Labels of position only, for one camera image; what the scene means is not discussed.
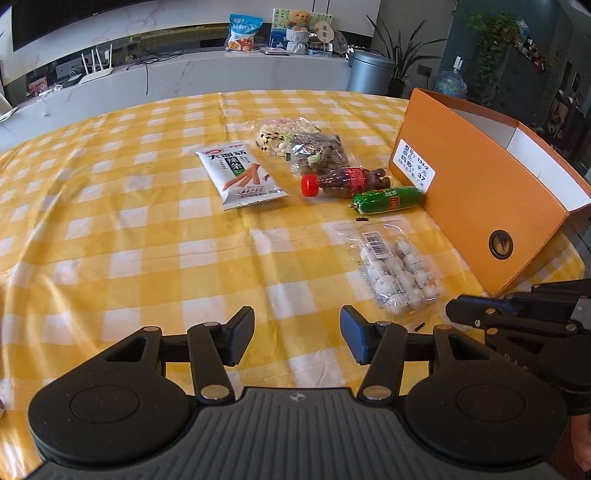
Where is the white spicy strip packet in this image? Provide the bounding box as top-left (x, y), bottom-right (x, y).
top-left (195, 140), bottom-right (290, 212)

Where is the round paper fan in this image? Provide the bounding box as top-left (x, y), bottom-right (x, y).
top-left (315, 17), bottom-right (334, 49)

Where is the potted long-leaf plant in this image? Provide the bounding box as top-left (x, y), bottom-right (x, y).
top-left (367, 14), bottom-right (446, 97)

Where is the clear bag of white candies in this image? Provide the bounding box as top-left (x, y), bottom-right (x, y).
top-left (330, 219), bottom-right (445, 319)

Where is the clear peanut bag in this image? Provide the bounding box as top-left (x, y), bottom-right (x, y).
top-left (254, 117), bottom-right (324, 160)

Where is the trailing green pothos plant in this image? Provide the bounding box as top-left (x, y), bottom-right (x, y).
top-left (466, 9), bottom-right (522, 104)

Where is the dark nut snack bag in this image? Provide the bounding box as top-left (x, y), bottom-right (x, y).
top-left (286, 133), bottom-right (354, 181)

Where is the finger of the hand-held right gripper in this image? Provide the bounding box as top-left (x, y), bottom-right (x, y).
top-left (445, 296), bottom-right (578, 333)
top-left (504, 279), bottom-right (591, 308)

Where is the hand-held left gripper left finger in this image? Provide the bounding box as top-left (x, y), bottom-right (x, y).
top-left (85, 305), bottom-right (256, 406)

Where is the black flat television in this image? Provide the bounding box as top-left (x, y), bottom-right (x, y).
top-left (11, 0), bottom-right (222, 52)

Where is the yellow checked tablecloth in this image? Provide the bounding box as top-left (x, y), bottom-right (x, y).
top-left (0, 88), bottom-right (585, 480)

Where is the blue snack bag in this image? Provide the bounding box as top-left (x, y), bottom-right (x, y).
top-left (225, 13), bottom-right (264, 53)

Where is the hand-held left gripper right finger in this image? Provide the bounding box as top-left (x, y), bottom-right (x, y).
top-left (340, 305), bottom-right (513, 403)

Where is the orange cardboard box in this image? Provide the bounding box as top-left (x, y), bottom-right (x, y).
top-left (392, 88), bottom-right (591, 298)

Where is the grey drawer cabinet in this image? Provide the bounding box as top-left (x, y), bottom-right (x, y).
top-left (496, 44), bottom-right (573, 125)

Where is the black cable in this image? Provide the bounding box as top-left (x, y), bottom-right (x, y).
top-left (129, 46), bottom-right (182, 96)

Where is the white router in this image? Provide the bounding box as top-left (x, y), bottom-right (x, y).
top-left (78, 44), bottom-right (115, 85)

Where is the green sausage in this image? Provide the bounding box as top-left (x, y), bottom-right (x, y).
top-left (352, 185), bottom-right (423, 216)

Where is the white marble television console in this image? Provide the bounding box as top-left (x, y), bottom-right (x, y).
top-left (0, 44), bottom-right (352, 153)

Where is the blue water jug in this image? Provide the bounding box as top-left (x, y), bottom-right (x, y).
top-left (434, 55), bottom-right (468, 99)

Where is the small cola bottle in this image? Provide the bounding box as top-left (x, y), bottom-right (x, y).
top-left (300, 167), bottom-right (393, 200)

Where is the grey-blue trash can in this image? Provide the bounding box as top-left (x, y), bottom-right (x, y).
top-left (346, 50), bottom-right (395, 95)

